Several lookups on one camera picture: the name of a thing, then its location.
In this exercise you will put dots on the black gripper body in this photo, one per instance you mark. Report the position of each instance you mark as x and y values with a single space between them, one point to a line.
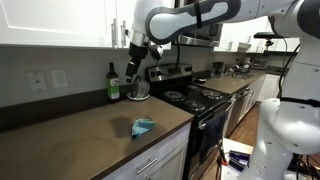
137 52

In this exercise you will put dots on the blue cloth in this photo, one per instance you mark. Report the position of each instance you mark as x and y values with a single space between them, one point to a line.
142 126

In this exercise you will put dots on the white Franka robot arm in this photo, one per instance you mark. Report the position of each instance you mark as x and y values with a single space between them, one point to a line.
286 126

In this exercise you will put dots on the green wine bottle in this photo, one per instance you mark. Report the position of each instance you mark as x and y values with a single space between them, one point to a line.
113 85

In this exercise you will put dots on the black electric stove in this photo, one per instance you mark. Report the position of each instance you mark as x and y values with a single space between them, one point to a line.
190 100

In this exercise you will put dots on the stainless over-range microwave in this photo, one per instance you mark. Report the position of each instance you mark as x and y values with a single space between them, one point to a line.
203 36

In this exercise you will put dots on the black coffee maker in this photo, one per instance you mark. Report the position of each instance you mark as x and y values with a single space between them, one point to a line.
218 69

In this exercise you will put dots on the white lower cabinet unit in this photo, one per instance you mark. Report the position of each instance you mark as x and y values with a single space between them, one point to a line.
166 156

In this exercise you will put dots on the dark hanging towel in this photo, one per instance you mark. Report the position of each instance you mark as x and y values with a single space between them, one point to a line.
211 133

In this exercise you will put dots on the kitchen faucet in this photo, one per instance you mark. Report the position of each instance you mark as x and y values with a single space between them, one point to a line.
240 68

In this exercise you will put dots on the stainless dishwasher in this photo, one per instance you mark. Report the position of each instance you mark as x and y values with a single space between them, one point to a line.
240 106

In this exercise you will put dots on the silver toaster oven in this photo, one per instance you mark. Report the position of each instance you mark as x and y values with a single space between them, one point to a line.
259 63

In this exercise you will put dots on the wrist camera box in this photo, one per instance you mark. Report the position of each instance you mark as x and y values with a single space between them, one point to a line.
156 52

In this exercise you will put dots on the white wall power outlet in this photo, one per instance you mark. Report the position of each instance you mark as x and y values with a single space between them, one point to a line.
59 78

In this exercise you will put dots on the white light switch plate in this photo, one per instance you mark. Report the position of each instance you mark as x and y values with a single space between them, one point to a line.
37 81

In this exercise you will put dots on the black stereo camera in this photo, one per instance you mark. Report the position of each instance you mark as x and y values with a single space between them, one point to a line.
266 35

